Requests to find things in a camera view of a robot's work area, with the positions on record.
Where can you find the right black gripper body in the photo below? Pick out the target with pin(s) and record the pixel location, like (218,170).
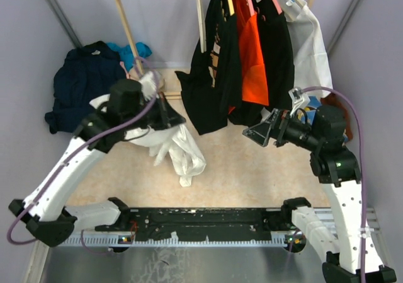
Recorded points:
(295,132)

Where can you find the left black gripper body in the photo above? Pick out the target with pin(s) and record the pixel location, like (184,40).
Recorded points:
(156,117)

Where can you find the white t shirt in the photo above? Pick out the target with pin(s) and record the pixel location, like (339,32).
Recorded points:
(170,144)

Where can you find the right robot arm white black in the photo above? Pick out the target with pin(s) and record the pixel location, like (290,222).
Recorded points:
(349,254)

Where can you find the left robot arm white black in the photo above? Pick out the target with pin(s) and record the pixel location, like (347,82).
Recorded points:
(45,213)

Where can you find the orange hanging shirt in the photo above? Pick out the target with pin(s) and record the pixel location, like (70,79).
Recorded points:
(254,81)

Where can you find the black printed hanging shirt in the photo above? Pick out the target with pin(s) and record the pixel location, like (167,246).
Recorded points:
(213,87)

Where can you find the white hanging shirt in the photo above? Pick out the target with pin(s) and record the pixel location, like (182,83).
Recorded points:
(309,53)

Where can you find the blue yellow printed garment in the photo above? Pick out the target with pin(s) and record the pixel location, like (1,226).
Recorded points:
(310,106)

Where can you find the beige garment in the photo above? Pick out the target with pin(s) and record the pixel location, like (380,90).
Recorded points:
(132,74)

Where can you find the brown garment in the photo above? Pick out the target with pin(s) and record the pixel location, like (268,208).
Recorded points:
(332,100)

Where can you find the teal garment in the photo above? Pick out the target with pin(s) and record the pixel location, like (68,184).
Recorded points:
(126,54)

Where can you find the wooden clothes rack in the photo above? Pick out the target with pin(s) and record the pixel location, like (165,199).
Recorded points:
(138,64)

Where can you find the navy blue garment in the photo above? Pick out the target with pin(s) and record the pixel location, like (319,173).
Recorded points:
(87,73)

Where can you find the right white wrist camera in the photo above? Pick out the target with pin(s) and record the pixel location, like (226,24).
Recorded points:
(299,99)

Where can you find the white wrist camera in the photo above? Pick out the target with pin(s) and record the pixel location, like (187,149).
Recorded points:
(299,99)
(149,83)

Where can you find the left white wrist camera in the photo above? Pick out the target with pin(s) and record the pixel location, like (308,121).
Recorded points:
(149,83)

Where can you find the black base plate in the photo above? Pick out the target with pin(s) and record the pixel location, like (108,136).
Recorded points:
(233,224)

